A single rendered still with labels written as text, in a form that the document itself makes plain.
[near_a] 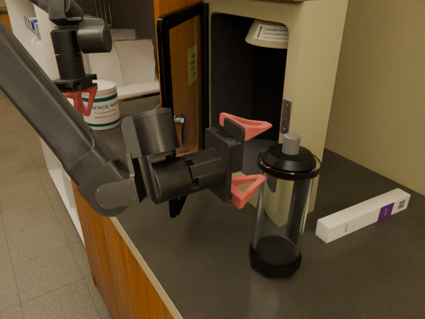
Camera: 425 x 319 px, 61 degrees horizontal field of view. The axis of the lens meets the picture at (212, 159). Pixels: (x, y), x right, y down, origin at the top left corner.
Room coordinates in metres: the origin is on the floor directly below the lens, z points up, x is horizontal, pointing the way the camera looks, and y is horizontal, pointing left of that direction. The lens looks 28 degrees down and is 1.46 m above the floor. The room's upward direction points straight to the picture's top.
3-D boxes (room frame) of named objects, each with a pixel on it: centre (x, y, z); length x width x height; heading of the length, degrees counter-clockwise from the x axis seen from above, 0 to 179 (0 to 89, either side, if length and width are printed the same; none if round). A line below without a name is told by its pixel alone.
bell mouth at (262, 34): (0.81, -0.16, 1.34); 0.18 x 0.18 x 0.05
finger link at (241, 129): (0.50, -0.05, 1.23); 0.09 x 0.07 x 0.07; 122
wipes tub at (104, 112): (1.25, 0.41, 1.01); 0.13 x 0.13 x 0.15
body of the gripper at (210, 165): (0.46, 0.01, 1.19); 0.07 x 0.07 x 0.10; 32
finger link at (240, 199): (0.50, -0.05, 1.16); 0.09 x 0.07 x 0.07; 122
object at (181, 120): (0.64, 0.06, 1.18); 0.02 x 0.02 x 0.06; 79
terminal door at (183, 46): (0.75, 0.06, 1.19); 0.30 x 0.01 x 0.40; 169
